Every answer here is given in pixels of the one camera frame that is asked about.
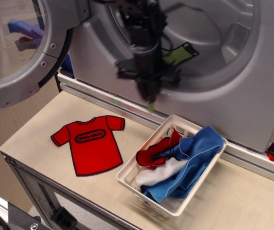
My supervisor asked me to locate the red felt t-shirt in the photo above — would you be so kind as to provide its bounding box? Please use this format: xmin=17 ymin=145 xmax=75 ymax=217
xmin=50 ymin=115 xmax=125 ymax=176

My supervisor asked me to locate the white cloth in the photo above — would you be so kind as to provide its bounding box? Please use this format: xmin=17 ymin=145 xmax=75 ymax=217
xmin=135 ymin=158 xmax=188 ymax=191

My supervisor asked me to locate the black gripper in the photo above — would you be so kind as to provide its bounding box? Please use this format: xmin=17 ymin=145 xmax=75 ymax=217
xmin=115 ymin=46 xmax=180 ymax=103

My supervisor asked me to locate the blue plastic handle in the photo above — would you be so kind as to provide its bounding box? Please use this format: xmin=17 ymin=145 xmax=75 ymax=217
xmin=7 ymin=19 xmax=44 ymax=40

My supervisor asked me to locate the aluminium rail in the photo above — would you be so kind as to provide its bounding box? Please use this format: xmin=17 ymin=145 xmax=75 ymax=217
xmin=57 ymin=73 xmax=274 ymax=181

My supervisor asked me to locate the red felt garment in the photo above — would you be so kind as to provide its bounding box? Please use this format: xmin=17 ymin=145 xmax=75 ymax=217
xmin=136 ymin=128 xmax=182 ymax=167

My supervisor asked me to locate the green felt sock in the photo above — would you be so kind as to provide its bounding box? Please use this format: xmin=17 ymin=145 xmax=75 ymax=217
xmin=162 ymin=42 xmax=199 ymax=66

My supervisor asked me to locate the grey toy washing machine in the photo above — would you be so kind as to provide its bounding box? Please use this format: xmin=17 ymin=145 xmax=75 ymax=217
xmin=70 ymin=0 xmax=274 ymax=151

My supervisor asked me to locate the black bracket with bolt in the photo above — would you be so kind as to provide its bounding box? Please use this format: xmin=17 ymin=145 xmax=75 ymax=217
xmin=8 ymin=202 xmax=50 ymax=230

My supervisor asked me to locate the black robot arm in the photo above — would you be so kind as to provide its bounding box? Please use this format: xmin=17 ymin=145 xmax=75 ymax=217
xmin=98 ymin=0 xmax=198 ymax=105

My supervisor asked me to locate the blue cloth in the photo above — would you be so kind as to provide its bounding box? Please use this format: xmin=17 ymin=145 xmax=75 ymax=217
xmin=141 ymin=126 xmax=224 ymax=202

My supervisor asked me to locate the round grey washer door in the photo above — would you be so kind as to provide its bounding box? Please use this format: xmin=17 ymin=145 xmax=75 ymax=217
xmin=0 ymin=0 xmax=89 ymax=109

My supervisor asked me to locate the green felt garment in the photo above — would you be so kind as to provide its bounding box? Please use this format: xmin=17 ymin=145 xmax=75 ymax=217
xmin=148 ymin=101 xmax=155 ymax=113

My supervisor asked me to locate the metal table frame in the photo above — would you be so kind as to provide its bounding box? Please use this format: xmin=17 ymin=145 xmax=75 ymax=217
xmin=1 ymin=152 xmax=138 ymax=230

